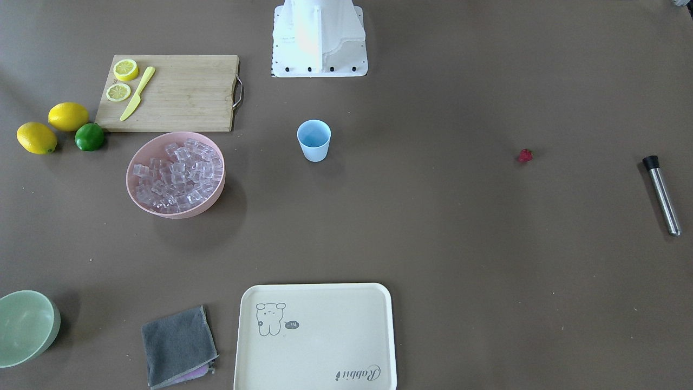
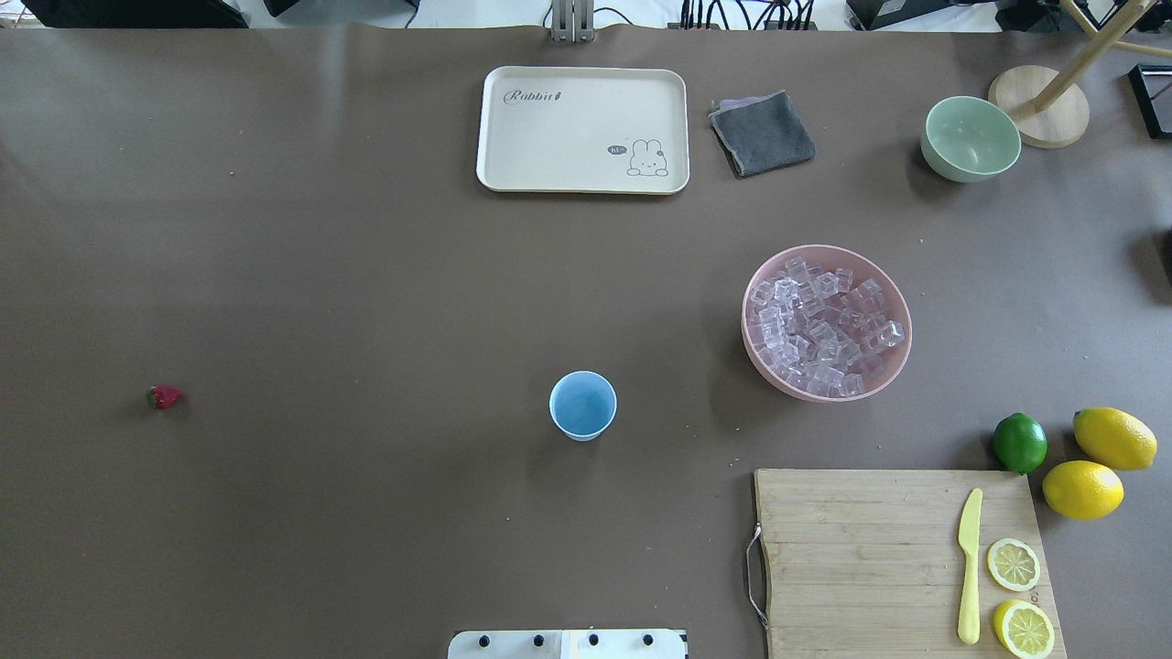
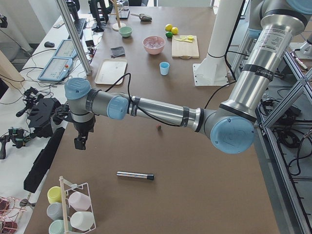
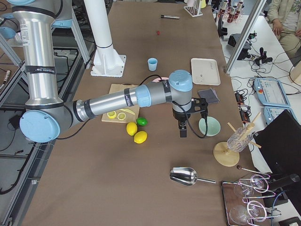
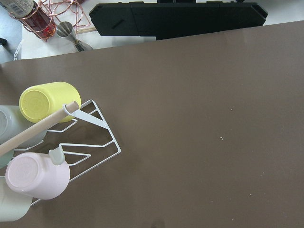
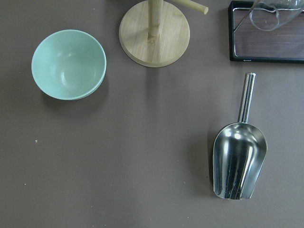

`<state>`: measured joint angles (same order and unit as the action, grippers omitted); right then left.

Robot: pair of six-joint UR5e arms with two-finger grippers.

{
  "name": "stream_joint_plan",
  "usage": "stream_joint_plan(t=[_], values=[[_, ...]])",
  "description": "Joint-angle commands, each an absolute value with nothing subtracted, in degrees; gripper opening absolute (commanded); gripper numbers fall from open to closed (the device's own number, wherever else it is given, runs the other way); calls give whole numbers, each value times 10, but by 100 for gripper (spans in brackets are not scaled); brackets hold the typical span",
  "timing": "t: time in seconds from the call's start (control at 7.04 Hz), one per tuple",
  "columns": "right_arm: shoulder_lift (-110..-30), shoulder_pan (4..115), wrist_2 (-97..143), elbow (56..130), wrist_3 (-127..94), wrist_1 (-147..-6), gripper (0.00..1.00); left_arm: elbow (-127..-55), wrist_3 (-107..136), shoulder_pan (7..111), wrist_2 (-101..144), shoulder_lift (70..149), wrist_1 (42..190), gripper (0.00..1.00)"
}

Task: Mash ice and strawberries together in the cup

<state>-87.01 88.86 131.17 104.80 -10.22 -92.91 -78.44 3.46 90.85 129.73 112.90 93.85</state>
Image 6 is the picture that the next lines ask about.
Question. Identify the wooden cup tree stand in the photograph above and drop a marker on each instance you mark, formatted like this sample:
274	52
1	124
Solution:
155	33

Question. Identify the steel ice scoop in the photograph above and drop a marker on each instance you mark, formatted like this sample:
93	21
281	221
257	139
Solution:
239	152

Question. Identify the mint green bowl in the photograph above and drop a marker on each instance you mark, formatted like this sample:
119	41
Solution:
69	65

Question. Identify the black wood-grain tray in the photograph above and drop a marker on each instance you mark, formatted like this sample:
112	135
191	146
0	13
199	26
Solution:
249	44

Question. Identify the clear wine glass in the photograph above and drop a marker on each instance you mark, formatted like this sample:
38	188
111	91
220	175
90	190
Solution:
268	15

